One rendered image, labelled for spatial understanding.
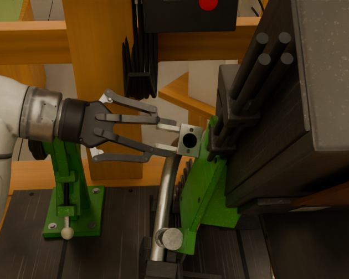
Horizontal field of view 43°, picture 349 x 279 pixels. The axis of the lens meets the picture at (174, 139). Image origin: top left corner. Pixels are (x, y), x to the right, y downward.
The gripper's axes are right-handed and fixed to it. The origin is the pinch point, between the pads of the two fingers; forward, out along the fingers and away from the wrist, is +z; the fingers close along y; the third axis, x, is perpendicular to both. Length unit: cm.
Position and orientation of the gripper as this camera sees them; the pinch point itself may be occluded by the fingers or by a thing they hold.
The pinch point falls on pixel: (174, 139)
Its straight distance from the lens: 79.9
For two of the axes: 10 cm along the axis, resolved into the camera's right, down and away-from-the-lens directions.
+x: -2.1, 1.0, 9.7
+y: 1.5, -9.8, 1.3
